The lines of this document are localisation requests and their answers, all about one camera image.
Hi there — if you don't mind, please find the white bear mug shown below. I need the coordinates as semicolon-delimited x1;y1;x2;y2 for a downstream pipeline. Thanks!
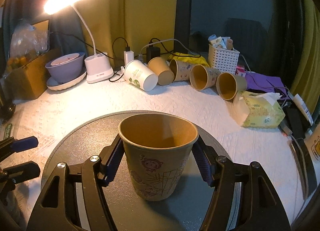
305;131;319;164

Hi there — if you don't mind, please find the clear plastic bag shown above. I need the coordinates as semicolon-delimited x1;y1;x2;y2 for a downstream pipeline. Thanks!
9;20;49;57

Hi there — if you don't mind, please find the purple cloth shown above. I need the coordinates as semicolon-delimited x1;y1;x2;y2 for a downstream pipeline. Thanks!
245;71;287;97

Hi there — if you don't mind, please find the white plate under bowl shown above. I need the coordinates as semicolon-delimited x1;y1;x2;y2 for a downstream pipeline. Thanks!
46;67;87;91

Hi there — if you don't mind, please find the black smartphone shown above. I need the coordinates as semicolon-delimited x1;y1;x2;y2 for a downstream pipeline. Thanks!
290;136;319;200

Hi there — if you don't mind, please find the white tube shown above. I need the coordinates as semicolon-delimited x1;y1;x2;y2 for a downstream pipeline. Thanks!
293;93;313;126

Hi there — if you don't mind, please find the plain brown paper cup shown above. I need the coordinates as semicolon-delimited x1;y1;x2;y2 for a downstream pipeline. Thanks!
148;57;174;86

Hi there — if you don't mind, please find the white printed paper cup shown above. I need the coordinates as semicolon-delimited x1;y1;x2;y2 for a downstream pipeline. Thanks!
124;60;158;92

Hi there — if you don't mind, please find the yellow curtain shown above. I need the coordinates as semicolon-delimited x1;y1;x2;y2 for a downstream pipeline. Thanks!
290;0;319;112

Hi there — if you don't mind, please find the floral printed paper cup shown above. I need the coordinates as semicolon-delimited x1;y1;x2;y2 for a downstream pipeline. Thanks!
118;113;199;201

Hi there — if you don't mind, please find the purple bowl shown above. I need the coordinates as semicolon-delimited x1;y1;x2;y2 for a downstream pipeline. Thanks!
45;52;85;83

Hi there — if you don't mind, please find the yellow plastic bag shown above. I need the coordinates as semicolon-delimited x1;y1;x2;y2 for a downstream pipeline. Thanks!
168;52;210;67

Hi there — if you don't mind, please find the cardboard box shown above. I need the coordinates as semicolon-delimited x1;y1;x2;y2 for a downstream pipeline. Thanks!
1;31;61;100

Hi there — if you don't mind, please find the brown paper cup rightmost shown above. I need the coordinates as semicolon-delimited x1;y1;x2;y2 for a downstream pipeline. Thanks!
216;72;247;100

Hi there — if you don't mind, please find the black charger plug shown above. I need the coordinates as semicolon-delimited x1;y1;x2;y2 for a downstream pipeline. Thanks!
146;45;161;63

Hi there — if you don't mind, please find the white desk lamp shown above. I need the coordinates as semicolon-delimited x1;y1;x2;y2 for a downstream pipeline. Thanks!
43;0;115;84

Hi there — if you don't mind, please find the white charger plug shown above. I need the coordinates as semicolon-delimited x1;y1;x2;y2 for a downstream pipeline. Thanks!
124;51;135;66

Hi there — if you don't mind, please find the pink small box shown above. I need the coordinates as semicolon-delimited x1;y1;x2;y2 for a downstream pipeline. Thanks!
235;65;246;78

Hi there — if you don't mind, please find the yellow tissue pack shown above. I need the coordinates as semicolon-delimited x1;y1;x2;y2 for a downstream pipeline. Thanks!
229;91;285;129

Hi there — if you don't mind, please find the white plastic basket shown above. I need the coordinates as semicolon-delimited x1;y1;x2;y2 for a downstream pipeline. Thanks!
208;44;240;74

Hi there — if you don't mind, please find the cartoon paper cup lying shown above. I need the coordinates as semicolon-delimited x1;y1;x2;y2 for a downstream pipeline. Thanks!
169;59;193;81

